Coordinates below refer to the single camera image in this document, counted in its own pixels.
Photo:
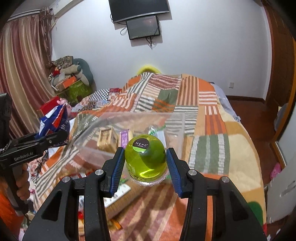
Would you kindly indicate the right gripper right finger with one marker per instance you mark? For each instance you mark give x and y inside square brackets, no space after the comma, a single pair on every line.
[215,200]

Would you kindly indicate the purple label wafer pack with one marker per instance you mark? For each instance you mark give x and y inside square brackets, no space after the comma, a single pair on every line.
[124,137]

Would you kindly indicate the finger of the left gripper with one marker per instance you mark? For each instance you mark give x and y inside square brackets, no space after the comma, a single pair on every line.
[53,140]

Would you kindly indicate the brown wooden door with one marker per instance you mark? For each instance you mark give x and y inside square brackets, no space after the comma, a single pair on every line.
[281,88]

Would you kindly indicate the green printed storage box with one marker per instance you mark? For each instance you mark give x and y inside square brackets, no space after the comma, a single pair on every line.
[76,92]

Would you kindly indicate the yellow curved chair back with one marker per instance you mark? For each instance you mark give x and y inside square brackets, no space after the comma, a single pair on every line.
[148,68]

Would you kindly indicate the red box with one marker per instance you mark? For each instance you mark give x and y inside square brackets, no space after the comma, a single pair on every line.
[48,106]

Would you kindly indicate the clear bag barcode cookies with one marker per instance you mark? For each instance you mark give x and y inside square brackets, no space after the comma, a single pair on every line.
[158,132]

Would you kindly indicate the black wall television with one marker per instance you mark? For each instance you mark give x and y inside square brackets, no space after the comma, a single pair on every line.
[122,10]

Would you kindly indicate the blue white snack bag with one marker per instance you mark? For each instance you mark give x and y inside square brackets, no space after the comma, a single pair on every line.
[54,121]

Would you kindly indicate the white air conditioner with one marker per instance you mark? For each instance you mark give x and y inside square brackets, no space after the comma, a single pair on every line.
[60,7]

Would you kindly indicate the checkered patchwork quilt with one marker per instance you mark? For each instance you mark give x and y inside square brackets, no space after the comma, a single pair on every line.
[96,100]

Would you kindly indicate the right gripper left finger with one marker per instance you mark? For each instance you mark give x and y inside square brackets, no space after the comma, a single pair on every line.
[57,218]

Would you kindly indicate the pink plush toy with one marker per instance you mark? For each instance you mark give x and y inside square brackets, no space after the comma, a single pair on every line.
[64,101]

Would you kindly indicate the pile of stuffed clutter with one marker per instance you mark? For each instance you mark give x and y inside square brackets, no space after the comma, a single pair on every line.
[67,70]

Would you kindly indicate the beige square cracker pack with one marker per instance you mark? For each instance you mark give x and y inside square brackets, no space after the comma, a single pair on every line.
[107,140]

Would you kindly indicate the green jelly cup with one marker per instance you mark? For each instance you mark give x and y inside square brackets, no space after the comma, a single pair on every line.
[145,158]

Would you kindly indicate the striped red gold curtain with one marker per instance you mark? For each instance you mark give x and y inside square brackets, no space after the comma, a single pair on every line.
[26,55]

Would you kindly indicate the clear plastic storage bin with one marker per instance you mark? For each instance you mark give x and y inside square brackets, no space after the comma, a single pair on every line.
[138,123]

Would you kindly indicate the white cabinet with stickers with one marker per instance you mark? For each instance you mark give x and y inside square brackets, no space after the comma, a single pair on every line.
[281,197]

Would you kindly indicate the person left hand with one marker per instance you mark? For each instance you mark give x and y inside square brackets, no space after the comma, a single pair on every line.
[23,184]

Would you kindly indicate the small black wall monitor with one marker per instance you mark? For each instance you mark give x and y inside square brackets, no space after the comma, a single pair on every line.
[147,26]

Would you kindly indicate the patchwork striped bed blanket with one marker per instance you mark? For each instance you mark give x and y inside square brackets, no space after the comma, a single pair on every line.
[196,125]

